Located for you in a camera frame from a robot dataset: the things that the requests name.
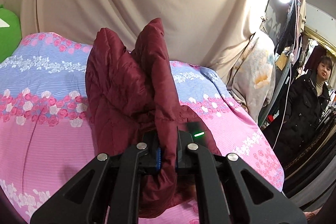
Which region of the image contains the white hanging cable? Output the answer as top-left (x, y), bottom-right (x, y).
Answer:
top-left (272, 0), bottom-right (299, 150)

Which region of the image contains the pink floral bed quilt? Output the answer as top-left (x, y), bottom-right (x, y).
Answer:
top-left (1, 32), bottom-right (284, 222)

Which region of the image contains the maroon quilted down jacket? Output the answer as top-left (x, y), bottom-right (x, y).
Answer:
top-left (85, 18), bottom-right (220, 223)

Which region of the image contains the green plush pillow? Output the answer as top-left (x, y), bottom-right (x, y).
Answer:
top-left (0, 5), bottom-right (22, 62)

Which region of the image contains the person in black coat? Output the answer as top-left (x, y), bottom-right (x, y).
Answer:
top-left (263, 56), bottom-right (333, 167)

